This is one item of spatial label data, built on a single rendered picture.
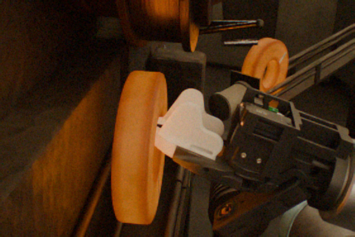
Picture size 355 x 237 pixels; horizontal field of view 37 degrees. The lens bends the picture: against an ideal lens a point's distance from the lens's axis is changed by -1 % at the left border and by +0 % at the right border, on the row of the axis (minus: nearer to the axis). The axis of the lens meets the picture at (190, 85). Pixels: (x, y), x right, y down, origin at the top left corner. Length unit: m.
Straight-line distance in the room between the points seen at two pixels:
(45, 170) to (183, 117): 0.15
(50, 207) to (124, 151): 0.08
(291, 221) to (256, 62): 0.50
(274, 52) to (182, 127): 0.71
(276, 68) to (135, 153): 0.80
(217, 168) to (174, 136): 0.05
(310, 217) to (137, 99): 0.32
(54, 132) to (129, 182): 0.08
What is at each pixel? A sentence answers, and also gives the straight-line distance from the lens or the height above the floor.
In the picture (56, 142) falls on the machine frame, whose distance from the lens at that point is 0.47.
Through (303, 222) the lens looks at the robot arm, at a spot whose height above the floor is 0.69.
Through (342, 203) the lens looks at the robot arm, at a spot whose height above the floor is 0.80.
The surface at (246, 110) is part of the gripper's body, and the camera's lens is 0.51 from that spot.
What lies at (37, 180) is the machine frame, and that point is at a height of 0.85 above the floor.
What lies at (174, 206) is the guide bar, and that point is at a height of 0.71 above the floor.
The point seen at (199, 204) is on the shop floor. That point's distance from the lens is 2.03.
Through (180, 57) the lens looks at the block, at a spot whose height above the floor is 0.80.
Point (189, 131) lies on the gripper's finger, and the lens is 0.52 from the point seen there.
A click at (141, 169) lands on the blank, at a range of 0.48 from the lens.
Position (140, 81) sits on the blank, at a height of 0.90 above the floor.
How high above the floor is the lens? 1.07
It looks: 19 degrees down
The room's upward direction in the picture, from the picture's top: 4 degrees clockwise
